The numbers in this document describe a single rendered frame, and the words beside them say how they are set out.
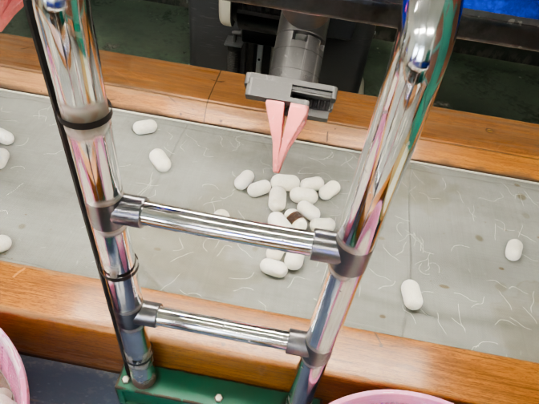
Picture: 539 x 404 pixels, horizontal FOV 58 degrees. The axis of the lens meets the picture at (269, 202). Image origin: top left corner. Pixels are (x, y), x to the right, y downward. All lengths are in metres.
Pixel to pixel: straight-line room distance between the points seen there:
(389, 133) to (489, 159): 0.55
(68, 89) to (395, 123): 0.15
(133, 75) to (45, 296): 0.39
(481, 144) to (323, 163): 0.23
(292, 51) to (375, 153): 0.34
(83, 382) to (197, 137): 0.35
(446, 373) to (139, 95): 0.55
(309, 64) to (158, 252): 0.27
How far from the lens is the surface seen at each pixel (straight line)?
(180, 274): 0.54
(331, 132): 0.71
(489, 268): 0.63
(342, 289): 0.30
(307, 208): 0.59
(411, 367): 0.49
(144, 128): 0.70
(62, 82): 0.24
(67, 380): 0.57
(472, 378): 0.51
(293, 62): 0.55
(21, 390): 0.47
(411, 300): 0.54
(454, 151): 0.74
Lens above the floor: 1.18
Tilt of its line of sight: 46 degrees down
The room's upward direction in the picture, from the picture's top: 8 degrees clockwise
